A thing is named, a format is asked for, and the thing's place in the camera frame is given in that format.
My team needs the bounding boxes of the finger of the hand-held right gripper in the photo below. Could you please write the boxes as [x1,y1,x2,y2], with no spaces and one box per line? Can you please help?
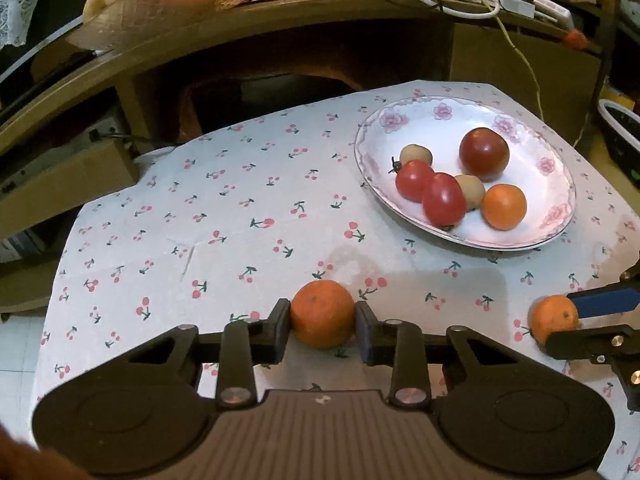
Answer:
[544,324,640,402]
[567,266,640,320]

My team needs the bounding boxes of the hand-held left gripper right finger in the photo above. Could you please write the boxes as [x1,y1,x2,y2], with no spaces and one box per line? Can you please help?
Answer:
[354,302,522,409]

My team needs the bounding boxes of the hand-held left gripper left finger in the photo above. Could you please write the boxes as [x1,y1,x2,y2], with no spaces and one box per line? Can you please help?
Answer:
[126,299,293,408]

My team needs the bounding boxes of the small mandarin orange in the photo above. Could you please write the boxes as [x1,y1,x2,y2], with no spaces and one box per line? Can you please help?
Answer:
[530,295,580,347]

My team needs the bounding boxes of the large mandarin orange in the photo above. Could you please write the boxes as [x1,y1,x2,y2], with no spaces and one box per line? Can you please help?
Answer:
[290,280,357,350]

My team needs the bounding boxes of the bright mandarin orange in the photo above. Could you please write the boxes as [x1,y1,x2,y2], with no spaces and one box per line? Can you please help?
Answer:
[481,183,528,231]

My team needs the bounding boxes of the small red tomato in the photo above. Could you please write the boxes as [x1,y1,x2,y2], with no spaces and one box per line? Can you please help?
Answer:
[422,172,468,228]
[390,157,436,204]

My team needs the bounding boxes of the brown kiwi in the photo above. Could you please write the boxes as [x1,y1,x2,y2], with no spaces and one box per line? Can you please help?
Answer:
[400,144,434,166]
[454,174,486,211]

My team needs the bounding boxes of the large dark red tomato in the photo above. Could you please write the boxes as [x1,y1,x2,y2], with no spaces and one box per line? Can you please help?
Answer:
[459,127,511,182]

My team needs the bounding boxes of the white floral plate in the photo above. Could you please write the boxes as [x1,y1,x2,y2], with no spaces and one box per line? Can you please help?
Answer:
[353,96,577,251]

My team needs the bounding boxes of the cherry print tablecloth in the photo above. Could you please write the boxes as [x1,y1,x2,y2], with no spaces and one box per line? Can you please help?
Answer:
[37,80,640,476]

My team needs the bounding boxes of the white rimmed basket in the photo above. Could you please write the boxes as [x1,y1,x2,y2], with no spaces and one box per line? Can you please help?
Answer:
[597,99,640,181]

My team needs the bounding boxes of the wooden television stand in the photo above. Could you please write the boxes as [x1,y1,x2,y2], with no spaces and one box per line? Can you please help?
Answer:
[0,0,607,307]

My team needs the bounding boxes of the white power adapter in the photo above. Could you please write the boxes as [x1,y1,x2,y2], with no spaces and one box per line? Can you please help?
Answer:
[532,0,576,29]

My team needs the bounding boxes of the glass fruit dish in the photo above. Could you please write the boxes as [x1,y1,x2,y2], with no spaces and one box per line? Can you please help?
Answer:
[67,0,273,52]

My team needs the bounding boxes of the black television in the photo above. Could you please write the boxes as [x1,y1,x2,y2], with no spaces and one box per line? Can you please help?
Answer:
[0,0,111,117]

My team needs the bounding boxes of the white lace cloth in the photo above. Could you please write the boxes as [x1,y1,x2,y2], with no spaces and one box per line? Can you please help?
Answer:
[0,0,51,51]

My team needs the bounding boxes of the yellow cable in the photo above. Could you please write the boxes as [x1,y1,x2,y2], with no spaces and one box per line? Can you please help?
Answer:
[470,0,594,149]

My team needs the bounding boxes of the white cable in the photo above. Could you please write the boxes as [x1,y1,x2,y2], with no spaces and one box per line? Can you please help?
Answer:
[395,0,501,20]

